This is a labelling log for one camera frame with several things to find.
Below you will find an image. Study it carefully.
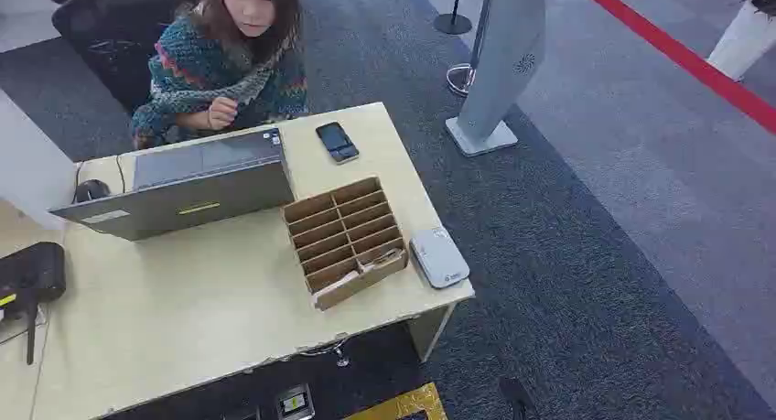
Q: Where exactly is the card in box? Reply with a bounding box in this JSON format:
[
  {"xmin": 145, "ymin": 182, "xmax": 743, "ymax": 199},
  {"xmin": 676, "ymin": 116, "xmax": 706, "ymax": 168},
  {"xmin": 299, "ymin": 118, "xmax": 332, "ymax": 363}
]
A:
[
  {"xmin": 311, "ymin": 270, "xmax": 362, "ymax": 297},
  {"xmin": 357, "ymin": 248, "xmax": 404, "ymax": 272}
]

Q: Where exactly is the wooden card box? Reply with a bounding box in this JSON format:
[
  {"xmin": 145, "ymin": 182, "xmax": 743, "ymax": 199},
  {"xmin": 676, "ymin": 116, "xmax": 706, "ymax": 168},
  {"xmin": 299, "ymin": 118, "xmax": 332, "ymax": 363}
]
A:
[{"xmin": 280, "ymin": 176, "xmax": 410, "ymax": 312}]

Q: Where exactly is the grey card reader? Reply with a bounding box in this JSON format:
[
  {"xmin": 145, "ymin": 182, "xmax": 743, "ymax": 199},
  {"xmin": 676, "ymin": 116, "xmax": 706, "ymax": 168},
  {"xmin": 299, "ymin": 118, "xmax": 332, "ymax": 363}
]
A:
[{"xmin": 409, "ymin": 226, "xmax": 471, "ymax": 290}]

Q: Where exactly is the black smartphone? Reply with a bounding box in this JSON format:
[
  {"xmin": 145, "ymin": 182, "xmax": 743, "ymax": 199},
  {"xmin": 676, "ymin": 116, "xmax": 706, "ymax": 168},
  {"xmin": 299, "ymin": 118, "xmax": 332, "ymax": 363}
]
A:
[{"xmin": 315, "ymin": 121, "xmax": 361, "ymax": 165}]

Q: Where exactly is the chrome stanchion base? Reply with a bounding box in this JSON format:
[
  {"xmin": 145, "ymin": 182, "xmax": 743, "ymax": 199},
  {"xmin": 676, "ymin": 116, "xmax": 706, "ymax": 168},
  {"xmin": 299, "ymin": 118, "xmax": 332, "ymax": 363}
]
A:
[{"xmin": 446, "ymin": 62, "xmax": 477, "ymax": 97}]

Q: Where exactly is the grey standing kiosk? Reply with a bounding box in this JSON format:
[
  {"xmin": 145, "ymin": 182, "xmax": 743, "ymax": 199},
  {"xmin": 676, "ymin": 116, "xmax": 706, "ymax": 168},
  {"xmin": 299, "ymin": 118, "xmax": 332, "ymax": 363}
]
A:
[{"xmin": 445, "ymin": 0, "xmax": 547, "ymax": 158}]

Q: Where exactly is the pale wooden desk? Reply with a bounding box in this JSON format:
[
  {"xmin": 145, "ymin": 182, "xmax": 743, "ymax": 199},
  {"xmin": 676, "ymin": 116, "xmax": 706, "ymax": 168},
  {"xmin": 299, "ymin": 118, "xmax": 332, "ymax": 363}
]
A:
[{"xmin": 0, "ymin": 102, "xmax": 477, "ymax": 420}]

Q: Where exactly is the person's hand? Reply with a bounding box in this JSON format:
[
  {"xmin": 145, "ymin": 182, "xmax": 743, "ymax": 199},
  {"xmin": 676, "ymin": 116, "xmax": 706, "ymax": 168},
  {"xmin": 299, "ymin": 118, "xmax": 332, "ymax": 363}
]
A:
[{"xmin": 208, "ymin": 97, "xmax": 240, "ymax": 132}]

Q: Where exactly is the grey laptop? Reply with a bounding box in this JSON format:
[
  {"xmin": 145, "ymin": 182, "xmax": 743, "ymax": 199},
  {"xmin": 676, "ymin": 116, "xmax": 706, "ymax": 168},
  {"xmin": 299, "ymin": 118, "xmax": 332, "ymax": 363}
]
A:
[{"xmin": 48, "ymin": 127, "xmax": 296, "ymax": 242}]

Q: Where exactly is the small grey floor device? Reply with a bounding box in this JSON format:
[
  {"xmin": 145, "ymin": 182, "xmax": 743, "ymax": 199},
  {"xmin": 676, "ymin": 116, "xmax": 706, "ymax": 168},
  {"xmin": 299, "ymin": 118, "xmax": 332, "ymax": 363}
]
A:
[{"xmin": 275, "ymin": 383, "xmax": 317, "ymax": 420}]

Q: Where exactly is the person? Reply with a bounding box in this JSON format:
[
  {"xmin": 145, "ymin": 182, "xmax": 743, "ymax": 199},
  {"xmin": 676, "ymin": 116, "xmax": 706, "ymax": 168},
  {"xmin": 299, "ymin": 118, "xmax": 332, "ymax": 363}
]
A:
[{"xmin": 130, "ymin": 0, "xmax": 309, "ymax": 151}]

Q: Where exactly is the black computer mouse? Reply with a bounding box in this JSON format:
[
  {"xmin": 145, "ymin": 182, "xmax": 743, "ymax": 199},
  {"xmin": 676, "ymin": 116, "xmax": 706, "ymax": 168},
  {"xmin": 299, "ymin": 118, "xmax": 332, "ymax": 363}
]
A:
[{"xmin": 74, "ymin": 178, "xmax": 113, "ymax": 204}]

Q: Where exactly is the black office chair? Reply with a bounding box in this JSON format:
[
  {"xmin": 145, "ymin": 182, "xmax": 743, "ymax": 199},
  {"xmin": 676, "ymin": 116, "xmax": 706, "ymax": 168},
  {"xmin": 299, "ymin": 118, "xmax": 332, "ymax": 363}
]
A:
[{"xmin": 43, "ymin": 0, "xmax": 199, "ymax": 113}]

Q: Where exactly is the red barrier belt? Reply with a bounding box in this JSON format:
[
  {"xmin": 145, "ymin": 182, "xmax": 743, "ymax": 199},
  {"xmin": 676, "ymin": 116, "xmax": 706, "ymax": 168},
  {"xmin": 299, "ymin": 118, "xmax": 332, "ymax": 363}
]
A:
[{"xmin": 569, "ymin": 0, "xmax": 776, "ymax": 136}]

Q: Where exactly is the black desk device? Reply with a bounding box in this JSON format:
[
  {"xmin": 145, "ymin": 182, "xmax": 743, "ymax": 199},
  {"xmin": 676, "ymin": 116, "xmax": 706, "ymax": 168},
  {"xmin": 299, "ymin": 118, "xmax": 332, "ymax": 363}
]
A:
[{"xmin": 0, "ymin": 242, "xmax": 67, "ymax": 366}]

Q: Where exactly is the white plant pot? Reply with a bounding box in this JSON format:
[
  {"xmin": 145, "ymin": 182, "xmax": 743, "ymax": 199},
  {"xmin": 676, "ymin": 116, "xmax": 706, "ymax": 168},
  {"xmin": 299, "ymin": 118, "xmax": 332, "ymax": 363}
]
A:
[{"xmin": 706, "ymin": 0, "xmax": 776, "ymax": 82}]

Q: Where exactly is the black stanchion post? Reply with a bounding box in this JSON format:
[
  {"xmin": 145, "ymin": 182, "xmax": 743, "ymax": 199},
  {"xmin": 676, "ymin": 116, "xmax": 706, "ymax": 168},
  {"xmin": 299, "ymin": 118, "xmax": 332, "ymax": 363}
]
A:
[{"xmin": 433, "ymin": 0, "xmax": 473, "ymax": 36}]

